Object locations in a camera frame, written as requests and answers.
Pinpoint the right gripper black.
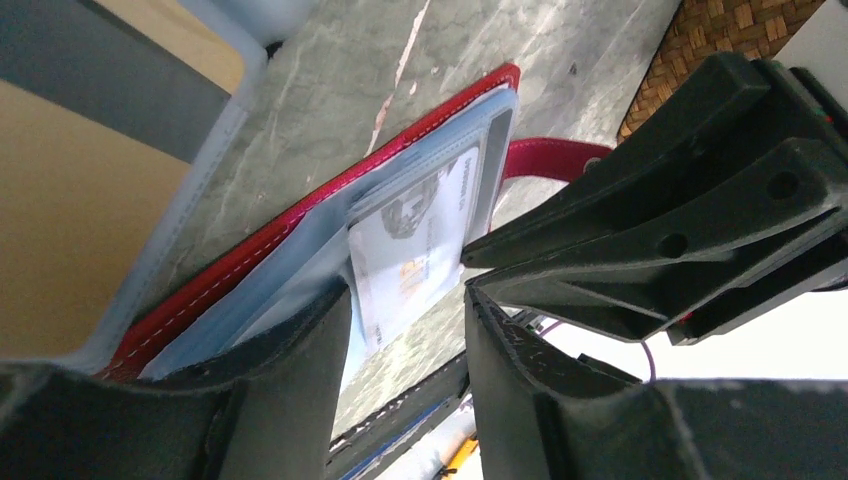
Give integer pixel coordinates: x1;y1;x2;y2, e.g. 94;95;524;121
462;54;847;345

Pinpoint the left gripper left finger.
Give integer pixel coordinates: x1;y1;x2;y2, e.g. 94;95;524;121
1;283;351;479

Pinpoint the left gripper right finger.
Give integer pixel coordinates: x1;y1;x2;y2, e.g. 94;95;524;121
465;287;847;479

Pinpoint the white silver credit card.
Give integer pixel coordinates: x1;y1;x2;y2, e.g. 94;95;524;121
348;144;480;353

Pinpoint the red card holder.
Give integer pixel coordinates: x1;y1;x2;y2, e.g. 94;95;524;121
100;63;608;382

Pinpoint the black card holder open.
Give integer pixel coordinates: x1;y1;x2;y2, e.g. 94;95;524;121
1;1;266;372

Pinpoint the brown wicker basket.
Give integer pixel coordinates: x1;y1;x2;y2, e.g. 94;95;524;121
617;0;823;143

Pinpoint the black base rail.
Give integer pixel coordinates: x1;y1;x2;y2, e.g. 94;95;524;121
324;352;470;480

